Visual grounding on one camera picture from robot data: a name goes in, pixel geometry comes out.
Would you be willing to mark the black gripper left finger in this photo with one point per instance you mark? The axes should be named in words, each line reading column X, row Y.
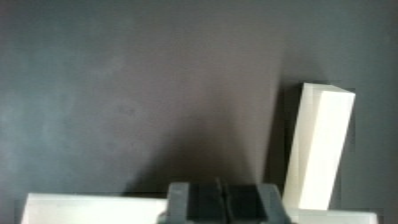
column 195, row 204

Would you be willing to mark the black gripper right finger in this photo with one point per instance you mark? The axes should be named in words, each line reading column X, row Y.
column 255, row 205

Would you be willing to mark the white cabinet body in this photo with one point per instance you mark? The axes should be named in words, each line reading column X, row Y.
column 76, row 209

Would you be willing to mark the white U-shaped fence frame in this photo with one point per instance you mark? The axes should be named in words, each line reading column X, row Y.
column 317, row 147

